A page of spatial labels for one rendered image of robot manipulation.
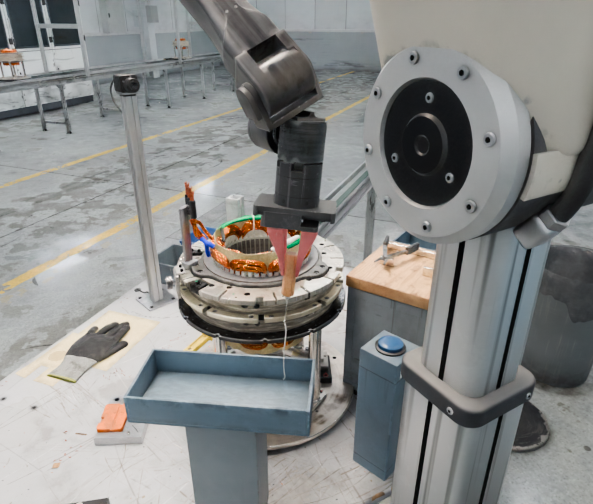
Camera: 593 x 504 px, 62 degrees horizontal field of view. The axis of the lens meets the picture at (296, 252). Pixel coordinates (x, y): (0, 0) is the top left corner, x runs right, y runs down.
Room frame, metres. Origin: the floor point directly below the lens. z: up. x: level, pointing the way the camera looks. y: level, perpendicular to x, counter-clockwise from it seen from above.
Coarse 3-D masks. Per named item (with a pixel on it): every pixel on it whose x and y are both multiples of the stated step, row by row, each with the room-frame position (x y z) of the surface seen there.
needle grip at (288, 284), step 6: (288, 252) 0.59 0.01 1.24; (294, 252) 0.59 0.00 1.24; (288, 258) 0.58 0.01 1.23; (294, 258) 0.58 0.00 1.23; (288, 264) 0.58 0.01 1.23; (294, 264) 0.58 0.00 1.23; (288, 270) 0.58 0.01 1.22; (294, 270) 0.58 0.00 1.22; (288, 276) 0.57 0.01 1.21; (294, 276) 0.58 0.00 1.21; (282, 282) 0.58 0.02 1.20; (288, 282) 0.57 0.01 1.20; (294, 282) 0.58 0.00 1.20; (282, 288) 0.58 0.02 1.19; (288, 288) 0.57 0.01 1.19; (294, 288) 0.58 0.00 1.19; (282, 294) 0.58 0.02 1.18; (288, 294) 0.57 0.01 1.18
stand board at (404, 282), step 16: (400, 256) 0.93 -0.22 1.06; (416, 256) 0.93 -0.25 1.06; (352, 272) 0.86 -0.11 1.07; (368, 272) 0.86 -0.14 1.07; (384, 272) 0.86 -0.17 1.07; (400, 272) 0.86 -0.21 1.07; (416, 272) 0.86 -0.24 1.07; (368, 288) 0.82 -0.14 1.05; (384, 288) 0.80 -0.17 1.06; (400, 288) 0.79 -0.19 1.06; (416, 288) 0.79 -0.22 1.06; (416, 304) 0.77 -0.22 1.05
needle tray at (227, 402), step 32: (160, 352) 0.61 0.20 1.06; (192, 352) 0.60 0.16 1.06; (160, 384) 0.58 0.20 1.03; (192, 384) 0.58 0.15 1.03; (224, 384) 0.58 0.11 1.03; (256, 384) 0.58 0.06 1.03; (288, 384) 0.58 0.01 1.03; (128, 416) 0.50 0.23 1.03; (160, 416) 0.50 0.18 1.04; (192, 416) 0.50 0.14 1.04; (224, 416) 0.49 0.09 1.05; (256, 416) 0.49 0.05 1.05; (288, 416) 0.48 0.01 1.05; (192, 448) 0.51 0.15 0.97; (224, 448) 0.51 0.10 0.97; (256, 448) 0.50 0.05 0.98; (192, 480) 0.51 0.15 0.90; (224, 480) 0.51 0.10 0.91; (256, 480) 0.50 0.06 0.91
